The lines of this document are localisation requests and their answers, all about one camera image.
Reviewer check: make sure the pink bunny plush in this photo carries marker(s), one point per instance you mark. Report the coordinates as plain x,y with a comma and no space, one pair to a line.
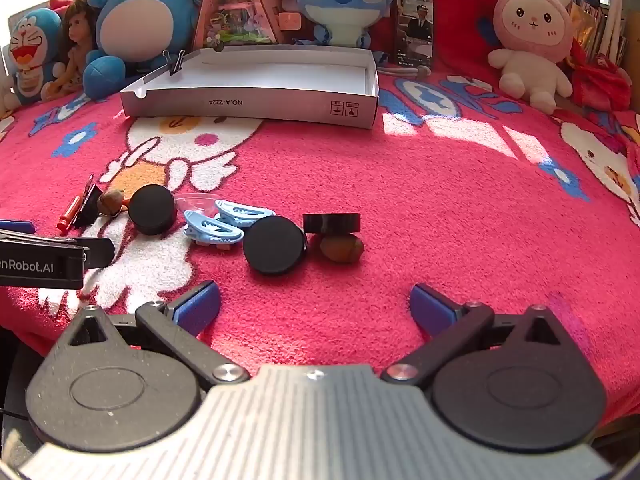
532,20

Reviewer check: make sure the blue robot cat plush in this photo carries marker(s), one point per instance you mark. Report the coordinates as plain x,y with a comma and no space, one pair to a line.
32,50

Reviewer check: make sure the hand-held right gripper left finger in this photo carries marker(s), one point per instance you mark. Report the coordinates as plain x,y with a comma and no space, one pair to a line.
197,307

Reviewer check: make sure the round blue mouse plush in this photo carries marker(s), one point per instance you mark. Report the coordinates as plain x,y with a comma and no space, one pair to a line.
140,25

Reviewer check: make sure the black round lid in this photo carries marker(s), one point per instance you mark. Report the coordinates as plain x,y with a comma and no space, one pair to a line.
332,222
275,247
152,209

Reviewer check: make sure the row of books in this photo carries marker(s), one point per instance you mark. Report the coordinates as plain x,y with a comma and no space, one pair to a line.
590,15

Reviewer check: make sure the triangular miniature house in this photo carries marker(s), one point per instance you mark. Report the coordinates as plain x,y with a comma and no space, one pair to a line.
235,15

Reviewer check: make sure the clear plastic dome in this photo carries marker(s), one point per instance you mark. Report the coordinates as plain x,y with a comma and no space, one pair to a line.
197,203

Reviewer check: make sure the brown nut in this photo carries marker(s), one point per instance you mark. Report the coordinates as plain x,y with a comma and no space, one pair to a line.
340,250
110,202

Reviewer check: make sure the crumpled red cloth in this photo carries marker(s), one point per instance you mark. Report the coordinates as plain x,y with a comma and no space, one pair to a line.
600,80

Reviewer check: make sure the small pink switch box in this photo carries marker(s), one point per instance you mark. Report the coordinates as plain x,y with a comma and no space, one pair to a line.
291,21

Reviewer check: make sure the white cardboard box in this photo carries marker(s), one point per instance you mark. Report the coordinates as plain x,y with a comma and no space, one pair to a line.
280,102

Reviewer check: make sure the blue plastic clip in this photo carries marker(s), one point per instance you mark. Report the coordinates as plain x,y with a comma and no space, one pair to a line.
210,227
240,210

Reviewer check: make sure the brown-haired doll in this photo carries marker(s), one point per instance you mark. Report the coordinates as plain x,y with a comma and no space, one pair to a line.
77,30

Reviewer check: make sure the red alligator clip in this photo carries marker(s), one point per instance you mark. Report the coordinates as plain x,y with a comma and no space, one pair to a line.
69,215

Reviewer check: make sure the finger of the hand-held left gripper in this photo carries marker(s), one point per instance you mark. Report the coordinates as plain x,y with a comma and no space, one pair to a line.
17,226
100,252

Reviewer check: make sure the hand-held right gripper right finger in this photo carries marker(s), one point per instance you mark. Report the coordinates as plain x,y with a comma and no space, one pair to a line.
432,310

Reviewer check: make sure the black binder clip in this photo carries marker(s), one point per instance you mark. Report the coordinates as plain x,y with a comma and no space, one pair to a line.
175,67
87,207

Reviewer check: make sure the red printed blanket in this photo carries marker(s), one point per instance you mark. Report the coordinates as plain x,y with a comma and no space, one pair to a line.
425,185

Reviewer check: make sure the black smartphone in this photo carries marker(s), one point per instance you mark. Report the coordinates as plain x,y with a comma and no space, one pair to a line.
415,30

